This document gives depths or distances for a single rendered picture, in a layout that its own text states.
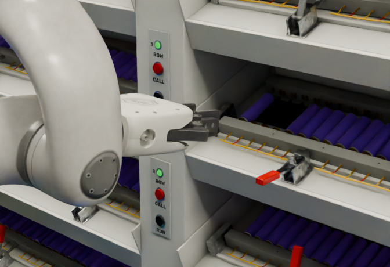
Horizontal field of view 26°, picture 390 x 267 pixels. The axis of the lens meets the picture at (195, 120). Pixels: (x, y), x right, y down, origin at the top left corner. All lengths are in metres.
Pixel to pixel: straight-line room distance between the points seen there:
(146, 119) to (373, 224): 0.32
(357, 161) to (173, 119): 0.28
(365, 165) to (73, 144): 0.46
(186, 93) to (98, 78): 0.46
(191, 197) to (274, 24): 0.31
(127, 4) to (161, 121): 0.38
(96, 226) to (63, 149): 0.71
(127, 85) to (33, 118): 0.59
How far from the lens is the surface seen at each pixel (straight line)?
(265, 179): 1.05
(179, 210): 1.25
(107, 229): 1.42
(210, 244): 1.28
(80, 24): 0.75
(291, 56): 1.05
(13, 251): 1.76
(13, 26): 0.73
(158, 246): 1.31
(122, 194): 1.44
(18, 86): 1.53
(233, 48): 1.12
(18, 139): 0.78
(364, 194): 1.07
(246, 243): 1.27
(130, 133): 0.87
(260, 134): 1.16
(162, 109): 0.91
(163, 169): 1.24
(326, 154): 1.10
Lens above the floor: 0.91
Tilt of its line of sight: 18 degrees down
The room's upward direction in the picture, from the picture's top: straight up
